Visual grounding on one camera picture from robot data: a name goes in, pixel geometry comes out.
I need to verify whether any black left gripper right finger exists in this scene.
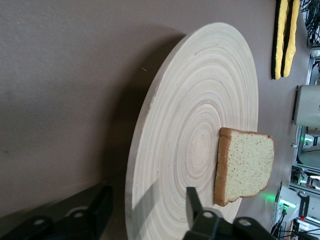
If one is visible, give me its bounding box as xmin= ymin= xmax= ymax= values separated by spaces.
xmin=183 ymin=186 xmax=276 ymax=240

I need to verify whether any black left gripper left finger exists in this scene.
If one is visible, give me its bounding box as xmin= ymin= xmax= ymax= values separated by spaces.
xmin=0 ymin=184 xmax=114 ymax=240

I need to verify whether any brown-crusted bread slice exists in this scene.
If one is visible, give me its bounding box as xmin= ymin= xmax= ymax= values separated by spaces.
xmin=213 ymin=127 xmax=275 ymax=207

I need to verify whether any round light wooden plate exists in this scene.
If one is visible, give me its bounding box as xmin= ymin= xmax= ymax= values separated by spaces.
xmin=124 ymin=22 xmax=259 ymax=240

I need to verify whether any beige chrome two-slot toaster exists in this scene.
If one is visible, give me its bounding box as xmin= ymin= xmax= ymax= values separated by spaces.
xmin=291 ymin=84 xmax=320 ymax=126

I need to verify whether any metal equipment rack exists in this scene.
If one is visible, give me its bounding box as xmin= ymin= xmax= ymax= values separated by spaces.
xmin=289 ymin=44 xmax=320 ymax=240

